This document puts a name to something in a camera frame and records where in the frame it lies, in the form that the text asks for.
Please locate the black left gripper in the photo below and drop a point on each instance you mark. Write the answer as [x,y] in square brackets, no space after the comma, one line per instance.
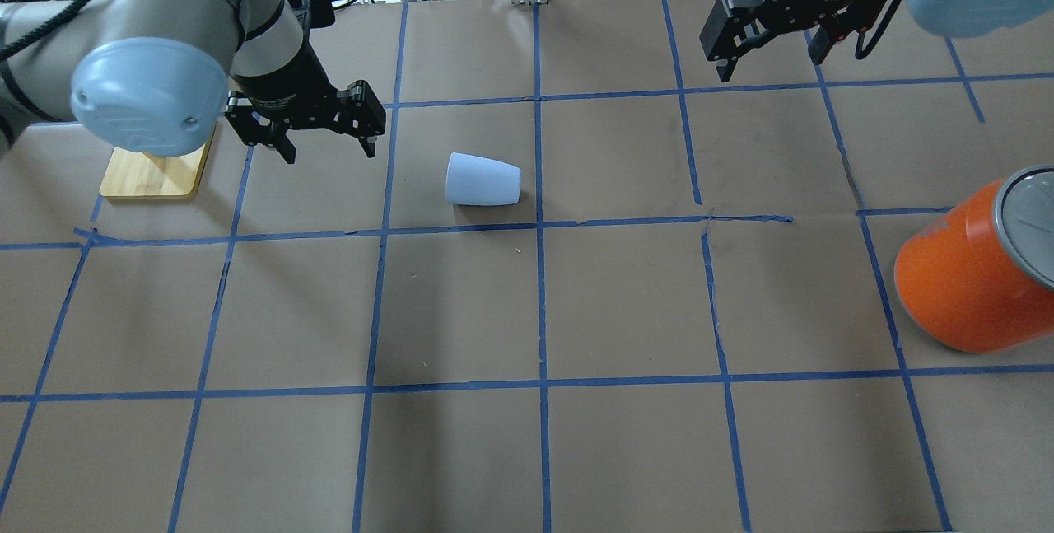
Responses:
[286,81]

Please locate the light blue plastic cup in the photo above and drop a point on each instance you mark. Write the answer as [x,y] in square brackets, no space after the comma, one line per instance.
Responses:
[481,181]

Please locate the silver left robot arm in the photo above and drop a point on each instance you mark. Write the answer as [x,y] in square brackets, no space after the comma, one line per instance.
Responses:
[155,76]

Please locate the wooden cup rack stand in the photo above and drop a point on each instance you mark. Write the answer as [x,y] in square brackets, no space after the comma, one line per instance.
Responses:
[136,175]

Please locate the orange canister with grey lid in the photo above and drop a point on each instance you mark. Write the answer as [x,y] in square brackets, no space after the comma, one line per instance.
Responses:
[979,279]

